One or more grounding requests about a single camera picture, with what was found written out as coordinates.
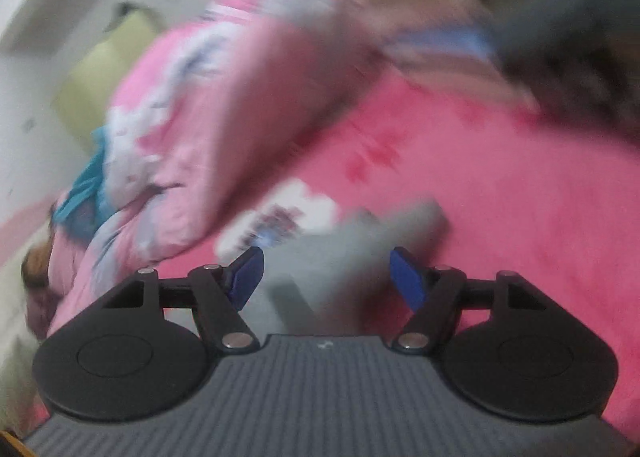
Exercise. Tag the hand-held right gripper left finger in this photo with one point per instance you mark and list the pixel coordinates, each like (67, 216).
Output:
(247, 274)

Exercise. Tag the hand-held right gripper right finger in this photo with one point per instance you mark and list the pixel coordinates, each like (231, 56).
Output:
(407, 277)

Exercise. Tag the stack of folded clothes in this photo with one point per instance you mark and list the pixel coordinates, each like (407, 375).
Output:
(435, 37)

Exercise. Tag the pink floral blanket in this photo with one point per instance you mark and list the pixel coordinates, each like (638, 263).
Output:
(500, 187)

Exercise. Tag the pink patterned quilt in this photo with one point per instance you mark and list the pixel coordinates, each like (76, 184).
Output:
(240, 102)

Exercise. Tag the white dotted cloth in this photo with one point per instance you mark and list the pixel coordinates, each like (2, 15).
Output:
(125, 137)

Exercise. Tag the teal patterned cloth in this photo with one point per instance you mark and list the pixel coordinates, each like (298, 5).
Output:
(82, 187)

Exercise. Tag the purple fuzzy cloth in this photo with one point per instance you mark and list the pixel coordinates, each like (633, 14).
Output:
(40, 312)

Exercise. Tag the brown and black plush toy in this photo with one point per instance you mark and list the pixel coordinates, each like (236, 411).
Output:
(35, 264)

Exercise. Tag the pale yellow wardrobe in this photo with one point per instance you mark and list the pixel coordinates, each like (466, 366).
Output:
(95, 87)

